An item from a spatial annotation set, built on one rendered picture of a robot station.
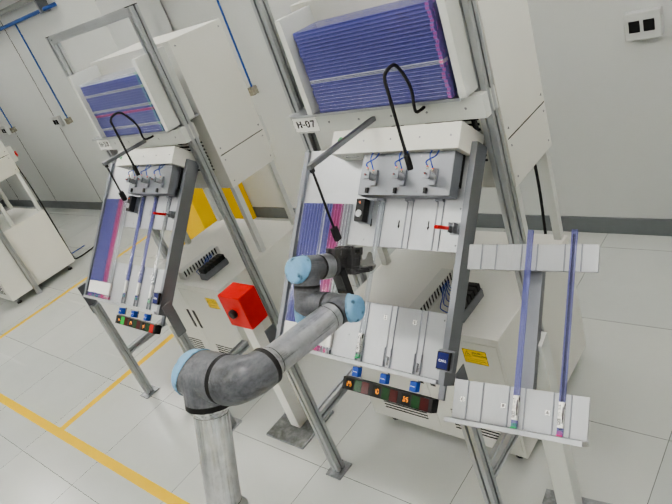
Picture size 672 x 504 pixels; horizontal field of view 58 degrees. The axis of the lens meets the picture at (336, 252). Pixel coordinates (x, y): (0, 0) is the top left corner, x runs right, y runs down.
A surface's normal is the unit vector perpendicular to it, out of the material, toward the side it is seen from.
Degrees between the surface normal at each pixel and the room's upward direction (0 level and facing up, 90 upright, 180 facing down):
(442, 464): 0
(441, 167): 48
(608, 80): 90
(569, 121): 90
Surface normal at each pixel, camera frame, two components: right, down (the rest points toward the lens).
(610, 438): -0.32, -0.83
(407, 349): -0.65, -0.15
